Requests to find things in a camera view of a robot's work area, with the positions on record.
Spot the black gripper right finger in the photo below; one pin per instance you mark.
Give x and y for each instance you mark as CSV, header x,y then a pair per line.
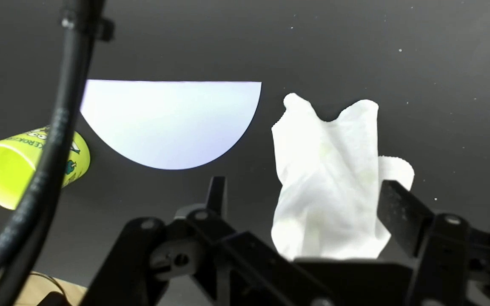
x,y
450,256

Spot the white cloth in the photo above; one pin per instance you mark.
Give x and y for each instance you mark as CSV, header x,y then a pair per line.
x,y
331,188

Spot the yellow-green printed mug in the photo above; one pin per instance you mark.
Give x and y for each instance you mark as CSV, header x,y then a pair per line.
x,y
13,171

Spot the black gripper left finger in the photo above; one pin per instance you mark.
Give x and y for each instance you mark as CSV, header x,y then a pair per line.
x,y
239,256

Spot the white round plate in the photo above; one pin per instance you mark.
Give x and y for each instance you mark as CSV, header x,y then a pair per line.
x,y
171,125

